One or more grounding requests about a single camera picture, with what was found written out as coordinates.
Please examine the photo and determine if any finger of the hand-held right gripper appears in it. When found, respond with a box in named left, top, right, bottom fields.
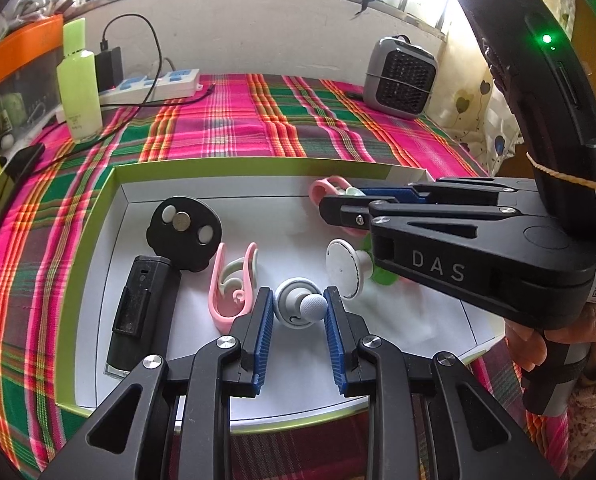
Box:
left=319, top=194, right=526, bottom=242
left=360, top=179, right=534, bottom=207

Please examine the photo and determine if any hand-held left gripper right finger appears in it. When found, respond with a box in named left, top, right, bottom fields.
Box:
left=323, top=286, right=558, bottom=480

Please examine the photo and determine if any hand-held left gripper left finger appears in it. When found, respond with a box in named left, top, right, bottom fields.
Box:
left=40, top=286, right=276, bottom=480

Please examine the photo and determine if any large pink clip mint pad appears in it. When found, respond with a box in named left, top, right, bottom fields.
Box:
left=309, top=176, right=366, bottom=238

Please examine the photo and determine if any white green cardboard box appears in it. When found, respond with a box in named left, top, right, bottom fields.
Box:
left=55, top=159, right=508, bottom=433

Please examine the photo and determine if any white grey ball mount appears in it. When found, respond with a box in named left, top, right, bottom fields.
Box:
left=274, top=277, right=326, bottom=331

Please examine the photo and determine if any small pink clip white insert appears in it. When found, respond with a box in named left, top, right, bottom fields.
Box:
left=209, top=241, right=259, bottom=333

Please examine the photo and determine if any black rectangular device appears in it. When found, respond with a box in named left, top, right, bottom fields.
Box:
left=105, top=255, right=179, bottom=378

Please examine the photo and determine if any person's right hand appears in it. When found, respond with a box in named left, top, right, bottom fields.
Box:
left=502, top=305, right=596, bottom=386

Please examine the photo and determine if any white green spool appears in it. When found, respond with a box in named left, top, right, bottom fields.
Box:
left=325, top=237, right=401, bottom=302

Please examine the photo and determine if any pink green plaid blanket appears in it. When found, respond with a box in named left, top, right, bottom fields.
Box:
left=0, top=72, right=596, bottom=480

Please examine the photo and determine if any grey space heater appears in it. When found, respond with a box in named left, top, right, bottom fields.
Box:
left=364, top=35, right=439, bottom=121

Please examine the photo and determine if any patterned cream curtain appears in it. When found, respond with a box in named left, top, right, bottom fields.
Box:
left=428, top=0, right=578, bottom=176

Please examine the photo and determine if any black white round device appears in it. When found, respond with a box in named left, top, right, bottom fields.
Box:
left=147, top=196, right=223, bottom=273

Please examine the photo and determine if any white blue power strip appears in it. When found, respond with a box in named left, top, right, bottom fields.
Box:
left=55, top=67, right=201, bottom=123

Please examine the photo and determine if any black power adapter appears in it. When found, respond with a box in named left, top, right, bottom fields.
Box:
left=95, top=46, right=125, bottom=92

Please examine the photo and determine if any green plastic bottle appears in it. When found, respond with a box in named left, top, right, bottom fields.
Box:
left=56, top=17, right=104, bottom=143

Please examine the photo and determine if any orange storage lid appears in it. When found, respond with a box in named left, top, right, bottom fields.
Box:
left=0, top=14, right=65, bottom=98

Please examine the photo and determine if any pile of small packets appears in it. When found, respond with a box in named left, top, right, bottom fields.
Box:
left=5, top=0, right=79, bottom=25

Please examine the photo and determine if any black charging cable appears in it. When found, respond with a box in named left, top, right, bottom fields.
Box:
left=28, top=14, right=216, bottom=126

